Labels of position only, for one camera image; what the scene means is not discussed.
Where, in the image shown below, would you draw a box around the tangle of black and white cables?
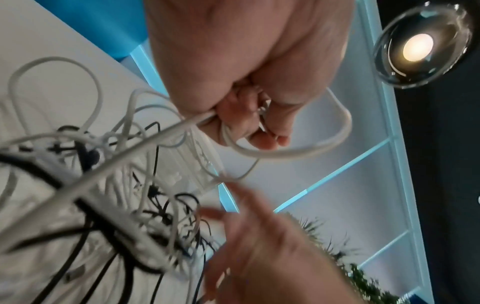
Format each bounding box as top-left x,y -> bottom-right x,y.
0,56 -> 264,304

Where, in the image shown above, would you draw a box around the white mini drawer box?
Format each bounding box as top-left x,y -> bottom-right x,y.
155,127 -> 228,195

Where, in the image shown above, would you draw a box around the white table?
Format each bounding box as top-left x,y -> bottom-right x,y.
0,0 -> 241,304

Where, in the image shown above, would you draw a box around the glass pendant lamp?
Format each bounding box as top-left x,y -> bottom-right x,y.
371,0 -> 477,90

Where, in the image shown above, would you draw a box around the green artificial plant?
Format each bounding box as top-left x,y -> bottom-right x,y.
279,207 -> 414,304

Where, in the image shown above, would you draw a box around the person's left hand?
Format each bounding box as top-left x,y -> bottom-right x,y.
143,0 -> 357,151

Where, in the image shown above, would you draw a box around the blue sofa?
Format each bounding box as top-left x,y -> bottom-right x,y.
35,0 -> 151,64

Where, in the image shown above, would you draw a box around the person's right hand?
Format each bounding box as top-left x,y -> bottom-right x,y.
198,181 -> 361,304

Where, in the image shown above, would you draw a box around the cyan wall light strips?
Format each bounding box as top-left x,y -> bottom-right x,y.
127,0 -> 436,304

